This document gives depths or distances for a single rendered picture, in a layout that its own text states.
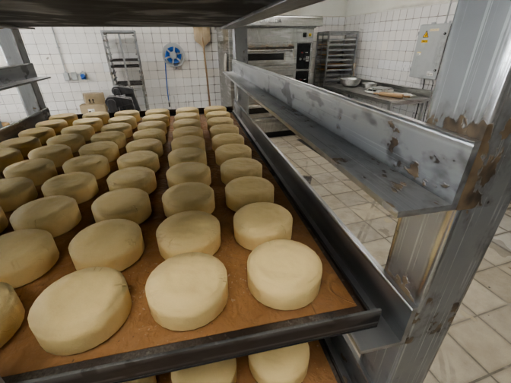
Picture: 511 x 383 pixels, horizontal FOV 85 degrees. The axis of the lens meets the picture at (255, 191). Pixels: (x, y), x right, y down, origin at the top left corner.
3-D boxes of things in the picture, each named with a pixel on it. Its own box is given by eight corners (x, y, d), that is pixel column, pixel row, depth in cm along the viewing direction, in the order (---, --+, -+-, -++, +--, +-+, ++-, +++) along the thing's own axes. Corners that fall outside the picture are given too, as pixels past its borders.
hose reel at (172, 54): (189, 104, 567) (182, 42, 515) (190, 106, 552) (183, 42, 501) (168, 106, 555) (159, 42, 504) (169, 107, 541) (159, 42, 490)
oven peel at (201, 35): (204, 134, 571) (192, 17, 499) (204, 134, 575) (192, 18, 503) (219, 132, 579) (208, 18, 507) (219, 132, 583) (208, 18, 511)
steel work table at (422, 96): (318, 128, 603) (323, 79, 557) (347, 125, 622) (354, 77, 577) (379, 159, 443) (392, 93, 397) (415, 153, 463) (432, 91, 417)
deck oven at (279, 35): (234, 146, 504) (229, 14, 410) (220, 128, 606) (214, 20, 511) (312, 137, 546) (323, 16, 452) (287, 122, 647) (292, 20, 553)
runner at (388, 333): (224, 111, 71) (223, 99, 69) (235, 111, 71) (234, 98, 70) (359, 354, 16) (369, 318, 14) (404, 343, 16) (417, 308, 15)
